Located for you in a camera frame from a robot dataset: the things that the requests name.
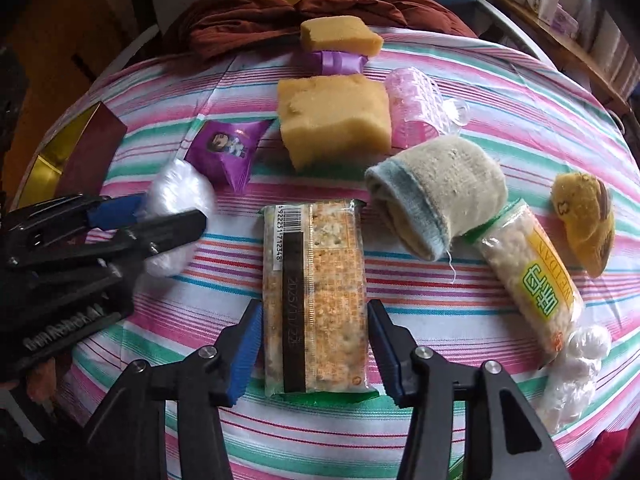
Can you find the pink hair roller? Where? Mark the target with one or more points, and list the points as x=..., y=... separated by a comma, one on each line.
x=415, y=105

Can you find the wooden shelf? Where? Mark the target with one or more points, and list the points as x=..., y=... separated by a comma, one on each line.
x=590, y=60

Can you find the purple ribbon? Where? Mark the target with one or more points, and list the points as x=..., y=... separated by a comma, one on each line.
x=335, y=62

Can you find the white plastic bag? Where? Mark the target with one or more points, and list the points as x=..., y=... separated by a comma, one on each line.
x=175, y=190

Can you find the beige sock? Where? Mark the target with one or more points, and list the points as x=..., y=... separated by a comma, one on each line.
x=440, y=190

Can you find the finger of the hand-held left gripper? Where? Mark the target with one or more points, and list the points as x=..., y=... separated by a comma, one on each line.
x=112, y=210
x=170, y=230

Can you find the purple carton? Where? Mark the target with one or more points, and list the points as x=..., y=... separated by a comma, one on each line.
x=565, y=20

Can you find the large yellow sponge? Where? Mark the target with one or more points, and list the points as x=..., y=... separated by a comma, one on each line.
x=335, y=120

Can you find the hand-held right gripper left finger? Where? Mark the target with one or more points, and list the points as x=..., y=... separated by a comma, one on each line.
x=247, y=355

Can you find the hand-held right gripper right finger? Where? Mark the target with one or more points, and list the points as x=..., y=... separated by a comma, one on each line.
x=385, y=355

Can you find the red cloth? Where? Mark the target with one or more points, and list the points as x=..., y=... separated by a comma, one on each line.
x=610, y=455

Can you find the clear plastic bag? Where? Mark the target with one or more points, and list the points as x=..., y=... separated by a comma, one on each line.
x=575, y=380

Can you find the orange cracker packet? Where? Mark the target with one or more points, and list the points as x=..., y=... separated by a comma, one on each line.
x=320, y=300

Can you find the gold box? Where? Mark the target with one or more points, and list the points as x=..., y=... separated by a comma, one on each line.
x=85, y=155

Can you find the small yellow sponge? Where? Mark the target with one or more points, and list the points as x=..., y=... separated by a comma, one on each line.
x=340, y=35

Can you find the wooden cabinet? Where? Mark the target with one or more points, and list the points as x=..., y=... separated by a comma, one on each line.
x=75, y=35

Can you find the rice cracker packet green label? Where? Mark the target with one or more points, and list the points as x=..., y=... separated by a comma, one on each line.
x=525, y=280

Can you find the purple snack packet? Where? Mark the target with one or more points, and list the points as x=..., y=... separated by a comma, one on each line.
x=225, y=147

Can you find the brown jacket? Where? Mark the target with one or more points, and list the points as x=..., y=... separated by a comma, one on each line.
x=240, y=20

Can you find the yellow plush toy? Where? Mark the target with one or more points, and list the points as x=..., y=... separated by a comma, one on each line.
x=585, y=220

